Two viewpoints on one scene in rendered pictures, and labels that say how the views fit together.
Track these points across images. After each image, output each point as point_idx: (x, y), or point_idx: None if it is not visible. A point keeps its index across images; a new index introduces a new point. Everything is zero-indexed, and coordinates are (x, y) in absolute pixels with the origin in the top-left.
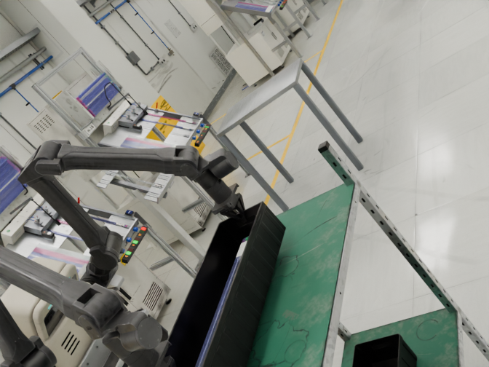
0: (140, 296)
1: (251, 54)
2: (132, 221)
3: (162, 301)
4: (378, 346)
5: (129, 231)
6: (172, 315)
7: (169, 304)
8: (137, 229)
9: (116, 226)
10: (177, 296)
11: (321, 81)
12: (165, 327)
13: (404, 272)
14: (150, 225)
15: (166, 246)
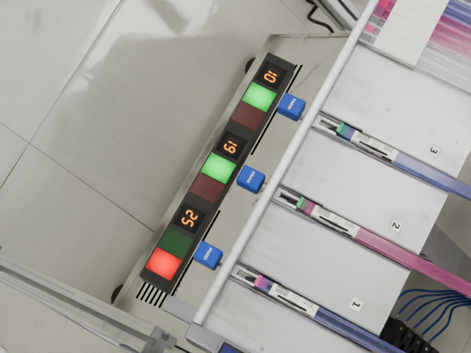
0: (227, 227)
1: None
2: (219, 323)
3: (145, 258)
4: None
5: (246, 222)
6: (120, 185)
7: (124, 276)
8: (199, 245)
9: (318, 293)
10: (87, 288)
11: None
12: (151, 146)
13: None
14: (125, 347)
15: (69, 293)
